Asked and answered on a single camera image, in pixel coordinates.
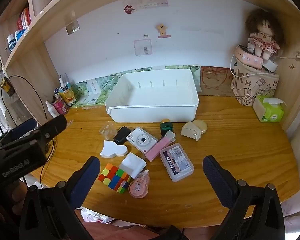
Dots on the person's clothing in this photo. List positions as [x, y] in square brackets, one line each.
[110, 231]

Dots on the row of red books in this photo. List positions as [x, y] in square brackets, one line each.
[25, 18]

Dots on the white spray bottle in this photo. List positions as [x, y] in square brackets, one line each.
[52, 111]

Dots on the orange juice carton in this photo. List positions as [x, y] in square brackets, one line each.
[67, 95]

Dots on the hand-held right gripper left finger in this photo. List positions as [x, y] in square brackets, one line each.
[86, 182]

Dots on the yellow black device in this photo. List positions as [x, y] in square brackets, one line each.
[7, 86]

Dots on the clear plastic cup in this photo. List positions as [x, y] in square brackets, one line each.
[107, 130]

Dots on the white wall hook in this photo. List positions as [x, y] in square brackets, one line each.
[299, 55]

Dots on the pink small carton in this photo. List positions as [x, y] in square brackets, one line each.
[61, 107]

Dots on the wooden desk hutch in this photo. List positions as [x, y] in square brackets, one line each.
[52, 12]

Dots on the bear wall sticker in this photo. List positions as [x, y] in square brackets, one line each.
[162, 30]

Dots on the black charger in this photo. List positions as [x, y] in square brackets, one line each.
[121, 136]

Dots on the clear labelled card box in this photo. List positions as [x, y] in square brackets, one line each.
[176, 162]

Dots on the brown-haired doll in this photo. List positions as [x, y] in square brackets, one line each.
[262, 37]

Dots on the white upright carton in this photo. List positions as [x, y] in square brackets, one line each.
[93, 86]

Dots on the multicoloured puzzle cube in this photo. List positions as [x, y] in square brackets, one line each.
[115, 177]

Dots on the dark blue object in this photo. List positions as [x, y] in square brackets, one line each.
[27, 125]

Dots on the brown cardboard with drawing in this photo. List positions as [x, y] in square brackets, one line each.
[215, 80]

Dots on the pink frame wall sticker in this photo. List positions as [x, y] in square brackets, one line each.
[142, 47]

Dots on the pink hair roller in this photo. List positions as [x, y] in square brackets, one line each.
[156, 150]

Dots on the white plastic bag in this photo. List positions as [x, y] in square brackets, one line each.
[95, 216]

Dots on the pink paper strip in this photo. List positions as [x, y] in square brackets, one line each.
[152, 1]

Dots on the white power adapter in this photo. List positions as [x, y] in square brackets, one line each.
[132, 163]

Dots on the beige folding box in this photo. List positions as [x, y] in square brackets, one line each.
[190, 131]

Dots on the white plastic storage bin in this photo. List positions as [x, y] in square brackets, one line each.
[152, 97]

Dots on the round beige compact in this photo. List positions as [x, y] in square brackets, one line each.
[203, 126]

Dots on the white plug adapter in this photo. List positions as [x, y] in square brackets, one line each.
[271, 65]

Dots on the blue white bottles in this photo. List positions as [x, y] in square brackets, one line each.
[15, 38]

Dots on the leaf print paper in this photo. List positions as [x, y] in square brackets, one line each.
[107, 82]

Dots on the mushroom wall sticker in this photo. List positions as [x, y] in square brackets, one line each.
[128, 8]

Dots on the pink floral cloth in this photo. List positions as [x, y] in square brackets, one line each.
[295, 212]

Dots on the green tissue pack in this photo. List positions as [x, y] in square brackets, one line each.
[267, 112]

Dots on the white instant camera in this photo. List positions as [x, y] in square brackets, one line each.
[141, 140]

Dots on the pink correction tape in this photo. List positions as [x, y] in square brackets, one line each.
[138, 187]

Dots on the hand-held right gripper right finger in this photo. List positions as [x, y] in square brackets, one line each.
[216, 180]

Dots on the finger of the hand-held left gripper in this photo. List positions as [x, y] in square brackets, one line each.
[53, 127]

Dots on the white bottle-shaped case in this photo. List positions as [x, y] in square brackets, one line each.
[110, 150]

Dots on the printed fabric bag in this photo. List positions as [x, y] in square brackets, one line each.
[250, 87]

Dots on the small blue white bottle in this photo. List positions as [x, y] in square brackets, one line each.
[57, 93]

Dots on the clear tape piece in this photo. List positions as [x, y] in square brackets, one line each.
[72, 25]

